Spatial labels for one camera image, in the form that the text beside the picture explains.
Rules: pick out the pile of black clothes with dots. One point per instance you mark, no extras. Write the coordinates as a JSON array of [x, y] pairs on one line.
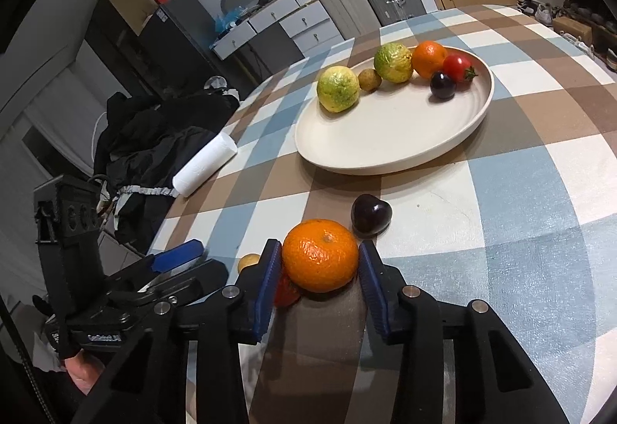
[[159, 144]]

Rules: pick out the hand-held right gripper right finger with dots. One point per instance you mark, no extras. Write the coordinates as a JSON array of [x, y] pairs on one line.
[[378, 303]]

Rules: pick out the shoe rack with shoes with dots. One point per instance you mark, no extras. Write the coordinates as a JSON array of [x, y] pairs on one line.
[[585, 14]]

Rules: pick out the white desk with drawers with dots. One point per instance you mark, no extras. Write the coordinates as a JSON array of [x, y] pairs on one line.
[[289, 19]]

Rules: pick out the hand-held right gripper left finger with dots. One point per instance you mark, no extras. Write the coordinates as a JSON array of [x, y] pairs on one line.
[[262, 303]]

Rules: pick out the orange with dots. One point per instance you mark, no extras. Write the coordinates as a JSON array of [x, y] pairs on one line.
[[429, 59], [320, 255]]

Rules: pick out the dark grey cabinet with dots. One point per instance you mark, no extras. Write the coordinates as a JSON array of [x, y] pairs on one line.
[[183, 38]]

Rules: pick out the cream round plate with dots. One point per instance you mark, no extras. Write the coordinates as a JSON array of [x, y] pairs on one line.
[[385, 135]]

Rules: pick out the red tomato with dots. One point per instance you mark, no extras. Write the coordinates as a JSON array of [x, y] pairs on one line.
[[287, 293], [458, 66]]

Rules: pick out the large flat cardboard box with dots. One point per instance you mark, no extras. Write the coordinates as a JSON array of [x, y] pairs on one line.
[[130, 5]]

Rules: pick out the checkered tablecloth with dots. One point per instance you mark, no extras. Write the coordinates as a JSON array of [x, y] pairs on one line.
[[530, 212]]

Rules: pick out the brown cardboard box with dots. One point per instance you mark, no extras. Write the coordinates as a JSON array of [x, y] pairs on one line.
[[571, 29]]

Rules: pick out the white paper towel roll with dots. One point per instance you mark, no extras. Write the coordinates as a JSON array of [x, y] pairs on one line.
[[205, 164]]

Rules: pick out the blue plastic bag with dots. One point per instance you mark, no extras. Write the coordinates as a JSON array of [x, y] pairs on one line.
[[231, 21]]

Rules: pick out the small brown fruit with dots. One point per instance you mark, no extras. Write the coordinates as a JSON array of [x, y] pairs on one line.
[[248, 262], [369, 80]]

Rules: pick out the green guava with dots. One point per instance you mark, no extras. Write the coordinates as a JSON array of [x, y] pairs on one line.
[[393, 62]]

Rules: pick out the beige suitcase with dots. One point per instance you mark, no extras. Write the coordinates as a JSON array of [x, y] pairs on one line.
[[337, 0]]

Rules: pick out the scattered sneakers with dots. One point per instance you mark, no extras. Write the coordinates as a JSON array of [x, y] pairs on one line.
[[537, 12]]

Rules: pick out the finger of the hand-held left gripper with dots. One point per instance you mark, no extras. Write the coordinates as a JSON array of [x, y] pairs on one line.
[[207, 272], [176, 256]]

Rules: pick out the yellow-green guava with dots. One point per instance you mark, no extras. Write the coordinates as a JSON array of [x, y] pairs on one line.
[[337, 89]]

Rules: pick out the person's left hand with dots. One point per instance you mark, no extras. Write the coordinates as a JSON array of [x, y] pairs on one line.
[[82, 371]]

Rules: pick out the clear plastic bottles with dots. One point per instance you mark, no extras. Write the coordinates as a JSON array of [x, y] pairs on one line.
[[578, 43]]

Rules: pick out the dark purple plum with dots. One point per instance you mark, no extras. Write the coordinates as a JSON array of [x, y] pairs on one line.
[[442, 85], [370, 216]]

